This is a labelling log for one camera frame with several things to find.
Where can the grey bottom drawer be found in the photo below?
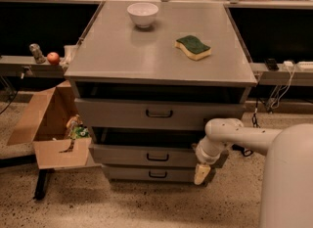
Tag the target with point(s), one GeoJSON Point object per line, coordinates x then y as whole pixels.
{"type": "Point", "coordinates": [145, 173]}

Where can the green snack packet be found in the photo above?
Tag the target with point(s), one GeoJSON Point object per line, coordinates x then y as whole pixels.
{"type": "Point", "coordinates": [79, 132]}

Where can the green yellow sponge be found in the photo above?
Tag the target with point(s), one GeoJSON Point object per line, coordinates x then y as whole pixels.
{"type": "Point", "coordinates": [192, 47]}

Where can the small grey figurine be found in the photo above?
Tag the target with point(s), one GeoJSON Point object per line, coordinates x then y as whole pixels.
{"type": "Point", "coordinates": [37, 53]}

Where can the grey drawer cabinet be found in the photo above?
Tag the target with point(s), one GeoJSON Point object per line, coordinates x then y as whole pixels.
{"type": "Point", "coordinates": [119, 61]}

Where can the grey top drawer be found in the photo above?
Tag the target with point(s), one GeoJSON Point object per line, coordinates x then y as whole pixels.
{"type": "Point", "coordinates": [153, 114]}

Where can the red apple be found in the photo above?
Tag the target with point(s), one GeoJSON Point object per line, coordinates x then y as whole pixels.
{"type": "Point", "coordinates": [53, 58]}

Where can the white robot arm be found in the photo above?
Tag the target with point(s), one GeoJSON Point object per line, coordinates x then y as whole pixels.
{"type": "Point", "coordinates": [287, 186]}

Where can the grey drawer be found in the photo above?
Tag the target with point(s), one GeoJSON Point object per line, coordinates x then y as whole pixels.
{"type": "Point", "coordinates": [153, 114]}
{"type": "Point", "coordinates": [143, 156]}
{"type": "Point", "coordinates": [145, 173]}

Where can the black phone on shelf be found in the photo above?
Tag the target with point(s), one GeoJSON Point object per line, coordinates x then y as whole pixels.
{"type": "Point", "coordinates": [271, 64]}

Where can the white ceramic bowl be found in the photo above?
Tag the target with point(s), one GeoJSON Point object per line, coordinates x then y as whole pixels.
{"type": "Point", "coordinates": [142, 14]}

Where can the open cardboard box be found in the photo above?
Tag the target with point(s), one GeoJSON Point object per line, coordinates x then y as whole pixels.
{"type": "Point", "coordinates": [44, 125]}

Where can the white charger plug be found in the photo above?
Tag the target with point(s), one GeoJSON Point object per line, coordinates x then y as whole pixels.
{"type": "Point", "coordinates": [288, 64]}

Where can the white power strip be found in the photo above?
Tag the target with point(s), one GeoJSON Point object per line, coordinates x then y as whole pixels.
{"type": "Point", "coordinates": [305, 65]}

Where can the black power adapter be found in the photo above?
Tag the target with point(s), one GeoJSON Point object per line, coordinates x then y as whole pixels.
{"type": "Point", "coordinates": [238, 148]}

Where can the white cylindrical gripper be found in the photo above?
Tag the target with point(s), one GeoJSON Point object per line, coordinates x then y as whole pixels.
{"type": "Point", "coordinates": [206, 156]}

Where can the black table leg foot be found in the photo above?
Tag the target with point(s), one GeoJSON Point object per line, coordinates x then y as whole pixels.
{"type": "Point", "coordinates": [43, 180]}

